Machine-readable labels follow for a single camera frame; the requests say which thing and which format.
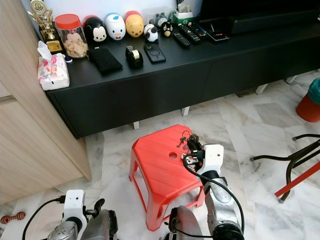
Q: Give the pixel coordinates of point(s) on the brown wooden beaded object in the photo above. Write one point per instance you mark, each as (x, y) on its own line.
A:
(13, 218)

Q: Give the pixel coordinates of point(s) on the black television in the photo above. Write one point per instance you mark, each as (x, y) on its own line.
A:
(260, 12)

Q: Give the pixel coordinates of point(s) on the black tape dispenser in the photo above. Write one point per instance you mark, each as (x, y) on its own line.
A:
(134, 58)

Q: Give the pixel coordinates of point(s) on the small black figure toy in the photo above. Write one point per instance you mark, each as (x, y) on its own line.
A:
(165, 27)

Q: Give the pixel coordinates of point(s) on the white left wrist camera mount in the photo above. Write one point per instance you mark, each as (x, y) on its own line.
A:
(75, 207)

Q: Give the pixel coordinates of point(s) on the pink white tissue pack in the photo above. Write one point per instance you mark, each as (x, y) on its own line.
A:
(53, 73)

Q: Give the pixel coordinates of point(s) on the yellow bear plush toy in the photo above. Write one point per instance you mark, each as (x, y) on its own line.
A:
(135, 25)

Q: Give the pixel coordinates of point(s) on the green white remote holder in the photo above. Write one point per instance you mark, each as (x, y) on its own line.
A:
(181, 18)

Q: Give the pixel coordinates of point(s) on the gold trophy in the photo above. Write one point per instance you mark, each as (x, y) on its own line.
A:
(46, 24)

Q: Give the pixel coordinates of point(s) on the small white panda toy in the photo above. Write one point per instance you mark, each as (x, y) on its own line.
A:
(151, 33)

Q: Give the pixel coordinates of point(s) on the red plastic stool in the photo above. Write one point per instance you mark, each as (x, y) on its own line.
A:
(160, 172)

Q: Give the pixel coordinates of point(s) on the black metal table legs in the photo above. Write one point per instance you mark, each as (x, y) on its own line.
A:
(280, 158)

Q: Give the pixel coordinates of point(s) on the black smartphone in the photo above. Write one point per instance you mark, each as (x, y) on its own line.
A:
(154, 53)

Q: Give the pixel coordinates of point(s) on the green and red bin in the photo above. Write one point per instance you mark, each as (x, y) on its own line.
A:
(309, 102)

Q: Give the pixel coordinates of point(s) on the black TV console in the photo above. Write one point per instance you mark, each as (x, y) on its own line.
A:
(205, 82)

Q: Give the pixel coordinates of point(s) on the white duck plush toy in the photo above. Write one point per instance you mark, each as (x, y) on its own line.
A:
(115, 27)

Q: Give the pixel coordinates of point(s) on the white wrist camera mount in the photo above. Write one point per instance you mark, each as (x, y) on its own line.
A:
(75, 207)
(211, 160)

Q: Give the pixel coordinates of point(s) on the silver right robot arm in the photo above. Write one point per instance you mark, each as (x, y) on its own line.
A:
(222, 205)

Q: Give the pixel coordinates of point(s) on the black mouse plush toy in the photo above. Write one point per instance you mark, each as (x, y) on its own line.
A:
(96, 32)

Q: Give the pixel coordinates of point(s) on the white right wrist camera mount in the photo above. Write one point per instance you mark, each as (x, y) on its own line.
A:
(211, 160)

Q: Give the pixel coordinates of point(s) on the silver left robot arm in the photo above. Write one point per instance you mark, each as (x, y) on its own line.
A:
(60, 234)

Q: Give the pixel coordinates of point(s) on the light wooden cabinet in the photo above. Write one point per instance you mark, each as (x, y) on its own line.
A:
(30, 125)

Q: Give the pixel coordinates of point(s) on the black fabric pouch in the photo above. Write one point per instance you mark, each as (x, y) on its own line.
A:
(105, 61)

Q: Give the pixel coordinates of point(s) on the flat black device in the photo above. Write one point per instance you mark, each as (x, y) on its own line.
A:
(217, 35)

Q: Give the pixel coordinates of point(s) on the silver key bunch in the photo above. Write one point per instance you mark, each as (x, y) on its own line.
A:
(186, 161)

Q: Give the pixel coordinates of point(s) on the clear jar with red lid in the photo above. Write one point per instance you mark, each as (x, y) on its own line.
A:
(71, 41)

